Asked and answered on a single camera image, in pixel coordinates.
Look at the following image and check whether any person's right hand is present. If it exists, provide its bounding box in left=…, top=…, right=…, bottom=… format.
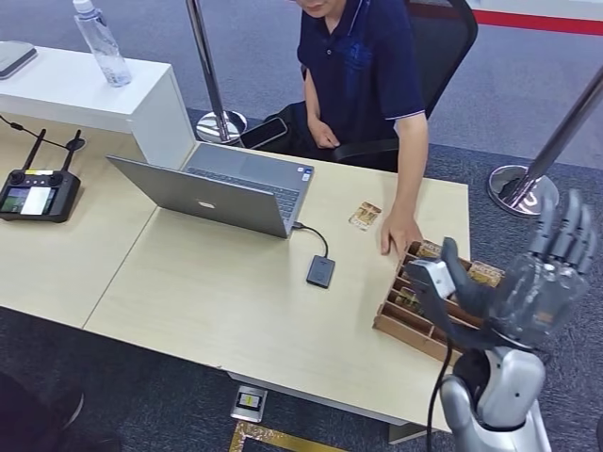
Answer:
left=308, top=117, right=341, bottom=150

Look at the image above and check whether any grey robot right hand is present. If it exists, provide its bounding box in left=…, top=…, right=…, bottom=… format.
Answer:
left=438, top=188, right=599, bottom=349

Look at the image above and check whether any person's left hand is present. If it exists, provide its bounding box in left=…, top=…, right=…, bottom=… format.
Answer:
left=380, top=210, right=424, bottom=262

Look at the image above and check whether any wooden card holder tray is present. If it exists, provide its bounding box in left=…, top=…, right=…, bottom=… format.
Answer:
left=372, top=238, right=508, bottom=367

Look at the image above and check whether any person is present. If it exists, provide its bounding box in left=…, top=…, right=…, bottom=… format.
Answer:
left=266, top=0, right=430, bottom=262

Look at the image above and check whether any black smartphone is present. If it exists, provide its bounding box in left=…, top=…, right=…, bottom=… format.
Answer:
left=239, top=116, right=289, bottom=151

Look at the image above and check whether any black external drive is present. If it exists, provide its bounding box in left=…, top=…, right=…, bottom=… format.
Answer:
left=306, top=254, right=337, bottom=289

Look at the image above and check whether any grey laptop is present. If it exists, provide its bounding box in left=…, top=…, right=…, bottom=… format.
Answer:
left=106, top=142, right=315, bottom=240

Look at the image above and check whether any black office chair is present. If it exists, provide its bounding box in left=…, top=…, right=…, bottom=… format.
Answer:
left=331, top=0, right=479, bottom=173

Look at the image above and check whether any desk leg panel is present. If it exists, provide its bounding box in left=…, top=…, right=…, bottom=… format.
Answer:
left=388, top=422, right=430, bottom=446

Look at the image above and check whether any metal floor socket box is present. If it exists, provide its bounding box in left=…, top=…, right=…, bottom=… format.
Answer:
left=229, top=385, right=269, bottom=425

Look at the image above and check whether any clear plastic water bottle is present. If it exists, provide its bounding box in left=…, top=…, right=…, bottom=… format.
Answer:
left=72, top=0, right=133, bottom=88

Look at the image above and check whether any white cabinet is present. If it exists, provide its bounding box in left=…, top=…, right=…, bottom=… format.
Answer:
left=0, top=44, right=197, bottom=170

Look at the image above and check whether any black remote controller with screen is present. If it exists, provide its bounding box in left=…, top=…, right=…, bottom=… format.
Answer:
left=0, top=128, right=82, bottom=224

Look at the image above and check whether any flat grey device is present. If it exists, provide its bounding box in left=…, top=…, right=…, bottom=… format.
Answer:
left=0, top=40, right=38, bottom=81

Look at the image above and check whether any dark object on floor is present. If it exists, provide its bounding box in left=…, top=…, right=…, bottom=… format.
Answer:
left=0, top=372, right=122, bottom=452

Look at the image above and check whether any black laptop cable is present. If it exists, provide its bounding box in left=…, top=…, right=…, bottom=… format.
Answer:
left=291, top=221, right=330, bottom=258

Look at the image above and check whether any chrome stanchion post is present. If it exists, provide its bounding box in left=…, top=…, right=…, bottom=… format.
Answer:
left=486, top=65, right=603, bottom=218
left=184, top=0, right=248, bottom=147

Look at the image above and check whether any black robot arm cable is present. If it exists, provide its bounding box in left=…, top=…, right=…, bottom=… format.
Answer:
left=425, top=338, right=454, bottom=452

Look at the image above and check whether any gold floor tape frame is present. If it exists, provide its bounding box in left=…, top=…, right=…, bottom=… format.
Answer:
left=228, top=421, right=347, bottom=452

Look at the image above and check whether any thin black cable with puck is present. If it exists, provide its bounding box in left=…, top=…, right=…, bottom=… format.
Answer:
left=0, top=113, right=87, bottom=153

